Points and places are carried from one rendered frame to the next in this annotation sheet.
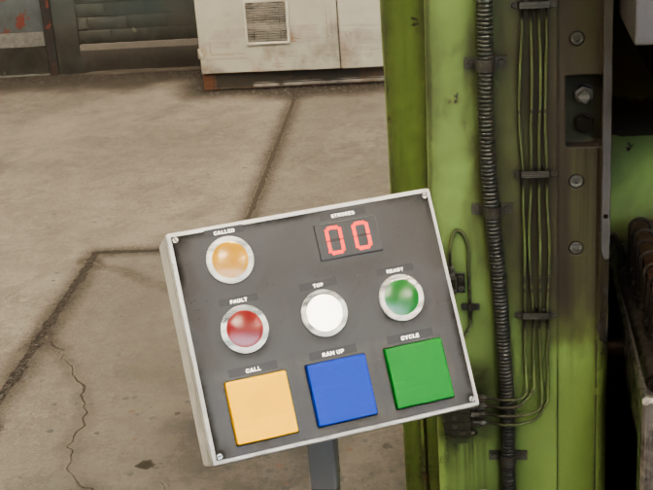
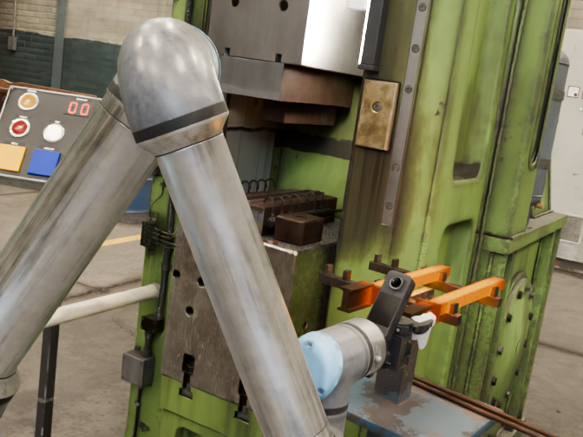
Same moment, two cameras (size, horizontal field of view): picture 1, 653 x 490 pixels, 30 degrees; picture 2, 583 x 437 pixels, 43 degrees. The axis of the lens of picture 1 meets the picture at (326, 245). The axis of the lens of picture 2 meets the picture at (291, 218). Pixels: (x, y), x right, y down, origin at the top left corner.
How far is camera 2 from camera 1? 1.47 m
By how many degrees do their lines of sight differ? 23
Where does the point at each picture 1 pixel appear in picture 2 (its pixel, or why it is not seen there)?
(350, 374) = (49, 158)
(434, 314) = not seen: hidden behind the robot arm
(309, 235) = (63, 103)
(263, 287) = (36, 115)
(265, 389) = (14, 151)
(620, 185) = (291, 175)
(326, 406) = (33, 166)
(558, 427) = not seen: hidden behind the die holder
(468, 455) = (153, 262)
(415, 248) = not seen: hidden behind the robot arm
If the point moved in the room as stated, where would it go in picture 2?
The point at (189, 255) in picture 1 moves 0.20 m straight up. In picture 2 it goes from (14, 94) to (19, 23)
